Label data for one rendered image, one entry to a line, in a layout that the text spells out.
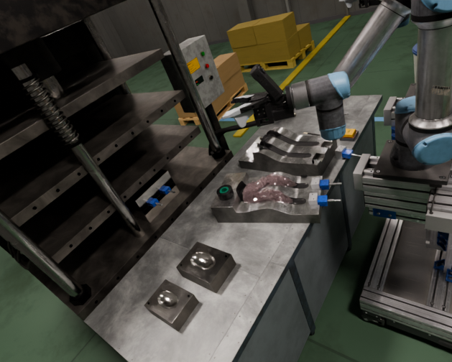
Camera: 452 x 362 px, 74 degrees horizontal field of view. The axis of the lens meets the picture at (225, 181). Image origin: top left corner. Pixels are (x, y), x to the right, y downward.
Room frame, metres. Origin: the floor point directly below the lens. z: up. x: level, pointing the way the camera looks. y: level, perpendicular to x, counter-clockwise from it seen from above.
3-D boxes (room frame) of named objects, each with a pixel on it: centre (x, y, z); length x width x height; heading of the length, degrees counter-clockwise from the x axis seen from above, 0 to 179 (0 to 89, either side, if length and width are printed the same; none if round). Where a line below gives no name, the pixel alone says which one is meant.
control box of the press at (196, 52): (2.10, -0.09, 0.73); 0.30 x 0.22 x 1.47; 131
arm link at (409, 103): (0.78, -0.65, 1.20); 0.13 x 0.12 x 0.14; 158
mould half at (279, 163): (1.43, -0.38, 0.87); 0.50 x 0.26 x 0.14; 41
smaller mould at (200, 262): (0.89, 0.22, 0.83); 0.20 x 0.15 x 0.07; 41
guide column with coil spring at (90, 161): (1.34, 0.55, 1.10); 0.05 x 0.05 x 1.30
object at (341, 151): (1.21, -0.64, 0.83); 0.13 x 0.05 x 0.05; 31
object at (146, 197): (1.68, 0.56, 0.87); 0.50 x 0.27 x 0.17; 41
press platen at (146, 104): (1.75, 0.68, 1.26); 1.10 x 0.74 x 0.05; 131
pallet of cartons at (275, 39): (5.71, -1.77, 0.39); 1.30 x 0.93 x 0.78; 43
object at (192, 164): (1.71, 0.65, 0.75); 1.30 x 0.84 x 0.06; 131
